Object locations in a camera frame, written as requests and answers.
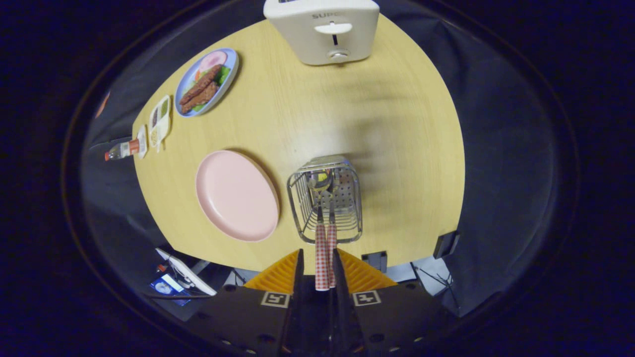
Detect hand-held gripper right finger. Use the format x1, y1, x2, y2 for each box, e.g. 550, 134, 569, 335
331, 248, 456, 357

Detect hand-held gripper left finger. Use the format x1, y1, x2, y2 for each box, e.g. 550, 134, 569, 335
185, 249, 305, 357

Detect spoon with checkered handle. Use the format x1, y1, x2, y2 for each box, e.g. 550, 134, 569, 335
308, 171, 330, 292

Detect fork with checkered handle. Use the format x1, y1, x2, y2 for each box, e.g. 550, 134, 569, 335
325, 191, 338, 288

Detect black tripod legs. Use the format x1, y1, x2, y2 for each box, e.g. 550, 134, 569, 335
412, 265, 454, 303

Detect pink plate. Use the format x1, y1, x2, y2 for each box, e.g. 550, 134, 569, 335
195, 150, 280, 242

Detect white flat device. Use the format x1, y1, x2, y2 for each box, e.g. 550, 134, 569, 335
155, 248, 217, 297

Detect blue printed box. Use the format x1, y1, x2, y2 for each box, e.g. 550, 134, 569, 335
150, 274, 191, 305

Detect black backdrop cloth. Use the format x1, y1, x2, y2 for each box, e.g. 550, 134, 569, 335
79, 0, 561, 318

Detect brown meat strip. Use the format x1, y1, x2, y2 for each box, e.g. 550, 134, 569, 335
179, 64, 222, 106
181, 82, 219, 115

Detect white divided condiment tray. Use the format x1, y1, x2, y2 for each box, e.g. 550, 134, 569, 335
149, 95, 172, 153

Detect clear plastic bottle red label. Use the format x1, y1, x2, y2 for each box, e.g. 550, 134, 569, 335
104, 139, 141, 162

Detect green lettuce leaf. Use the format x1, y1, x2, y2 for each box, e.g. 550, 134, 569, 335
192, 65, 231, 112

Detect blue plate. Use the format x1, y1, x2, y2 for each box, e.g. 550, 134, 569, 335
174, 48, 239, 118

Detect pink ham slice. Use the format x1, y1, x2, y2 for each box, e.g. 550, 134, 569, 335
200, 51, 228, 71

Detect white toaster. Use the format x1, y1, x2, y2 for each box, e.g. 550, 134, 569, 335
263, 0, 381, 66

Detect black table bracket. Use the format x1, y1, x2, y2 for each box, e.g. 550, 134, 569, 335
362, 251, 388, 273
434, 231, 459, 259

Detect metal wire basket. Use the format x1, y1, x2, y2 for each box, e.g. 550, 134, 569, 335
286, 155, 363, 245

